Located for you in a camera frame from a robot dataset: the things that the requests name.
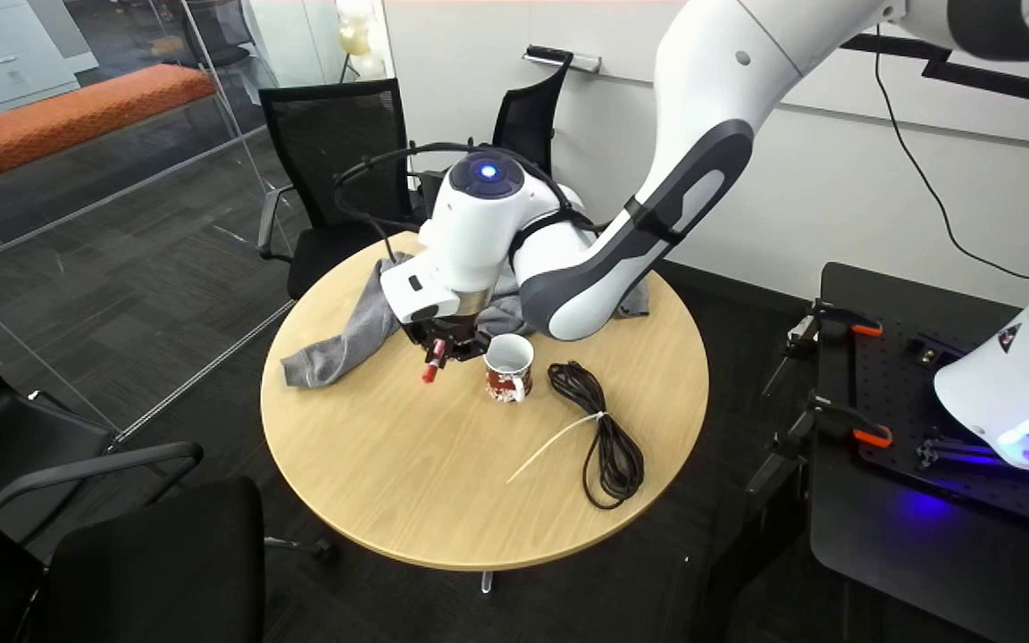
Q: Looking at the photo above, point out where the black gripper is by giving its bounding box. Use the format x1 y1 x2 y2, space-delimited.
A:
403 300 496 365

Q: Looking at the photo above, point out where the red and white mug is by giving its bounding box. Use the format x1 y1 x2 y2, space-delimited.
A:
478 331 540 408

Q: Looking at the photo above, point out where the grey sweater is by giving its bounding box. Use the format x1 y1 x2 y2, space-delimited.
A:
278 243 652 393

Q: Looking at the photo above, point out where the white zip tie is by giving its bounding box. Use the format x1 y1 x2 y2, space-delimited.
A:
504 408 608 484

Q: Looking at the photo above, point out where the black mesh office chair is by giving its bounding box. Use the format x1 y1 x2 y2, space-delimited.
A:
253 76 445 300
409 41 579 225

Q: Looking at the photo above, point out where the glass partition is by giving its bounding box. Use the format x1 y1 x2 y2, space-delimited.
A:
0 0 401 445

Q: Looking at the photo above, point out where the orange bench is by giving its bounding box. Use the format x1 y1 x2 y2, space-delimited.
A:
0 62 220 201

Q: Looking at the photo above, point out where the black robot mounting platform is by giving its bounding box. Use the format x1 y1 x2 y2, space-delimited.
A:
807 259 1029 643

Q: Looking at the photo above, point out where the coiled black cable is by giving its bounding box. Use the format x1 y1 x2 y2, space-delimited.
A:
541 362 647 514

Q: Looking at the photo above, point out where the black clamp with orange handle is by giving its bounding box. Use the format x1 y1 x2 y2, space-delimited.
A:
738 388 900 499
762 295 887 400

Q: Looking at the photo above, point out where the thin black wall cable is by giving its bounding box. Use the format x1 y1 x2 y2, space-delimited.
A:
869 53 1029 289

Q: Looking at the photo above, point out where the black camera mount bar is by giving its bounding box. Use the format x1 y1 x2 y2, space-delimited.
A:
839 32 1029 134

